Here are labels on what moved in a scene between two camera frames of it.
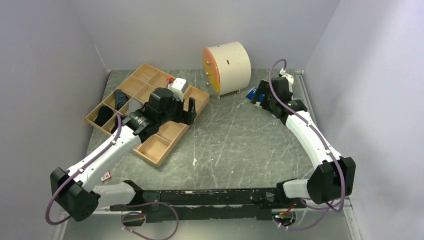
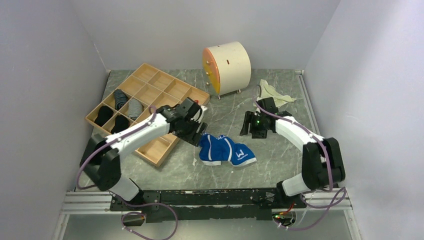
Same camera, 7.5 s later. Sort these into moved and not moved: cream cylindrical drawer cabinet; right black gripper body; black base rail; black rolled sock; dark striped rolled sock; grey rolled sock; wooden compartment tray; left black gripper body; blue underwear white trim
Moved: left black gripper body; blue underwear white trim; right black gripper body
Not moved: black rolled sock; dark striped rolled sock; cream cylindrical drawer cabinet; wooden compartment tray; grey rolled sock; black base rail
